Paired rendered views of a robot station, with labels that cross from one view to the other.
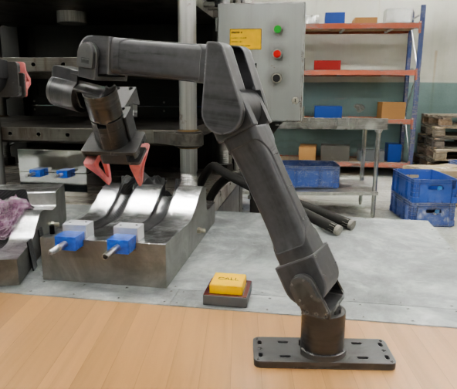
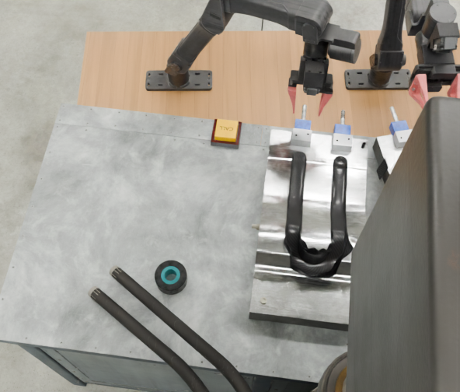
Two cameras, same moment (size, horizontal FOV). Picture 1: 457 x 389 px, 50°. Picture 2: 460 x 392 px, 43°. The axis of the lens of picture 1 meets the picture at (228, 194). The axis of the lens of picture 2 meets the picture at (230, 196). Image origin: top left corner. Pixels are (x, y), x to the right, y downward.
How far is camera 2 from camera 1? 206 cm
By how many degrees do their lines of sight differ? 105
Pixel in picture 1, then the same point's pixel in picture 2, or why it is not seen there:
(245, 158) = not seen: hidden behind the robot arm
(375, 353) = (153, 77)
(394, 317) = (128, 115)
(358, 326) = (152, 106)
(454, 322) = (95, 111)
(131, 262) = not seen: hidden behind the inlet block
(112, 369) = (277, 68)
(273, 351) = (202, 77)
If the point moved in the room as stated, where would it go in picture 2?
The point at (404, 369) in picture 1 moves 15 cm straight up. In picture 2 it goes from (142, 73) to (135, 39)
